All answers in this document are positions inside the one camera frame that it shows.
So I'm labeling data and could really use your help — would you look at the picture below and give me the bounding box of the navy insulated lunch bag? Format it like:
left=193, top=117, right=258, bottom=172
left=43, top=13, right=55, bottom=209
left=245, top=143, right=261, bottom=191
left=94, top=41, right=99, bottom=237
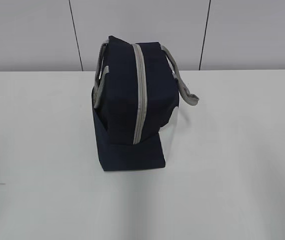
left=92, top=35, right=199, bottom=172

